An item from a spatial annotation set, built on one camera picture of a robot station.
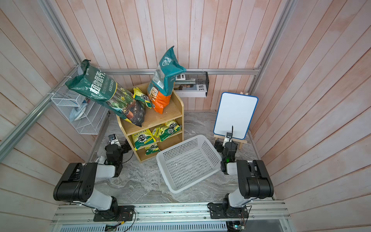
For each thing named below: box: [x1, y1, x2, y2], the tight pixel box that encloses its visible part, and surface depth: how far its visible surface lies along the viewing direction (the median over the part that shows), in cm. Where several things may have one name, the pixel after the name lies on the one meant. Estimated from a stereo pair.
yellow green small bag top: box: [132, 87, 153, 109], surface depth 72 cm
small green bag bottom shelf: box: [145, 145, 161, 156], surface depth 92 cm
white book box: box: [173, 84, 208, 98], surface depth 97 cm
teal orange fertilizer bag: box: [147, 45, 187, 115], surface depth 69 cm
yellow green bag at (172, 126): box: [165, 119, 183, 135], surface depth 85 cm
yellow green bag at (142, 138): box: [131, 129, 157, 151], surface depth 82 cm
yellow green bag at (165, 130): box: [152, 120, 181, 143], surface depth 83 cm
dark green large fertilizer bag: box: [65, 59, 146, 128], surface depth 60 cm
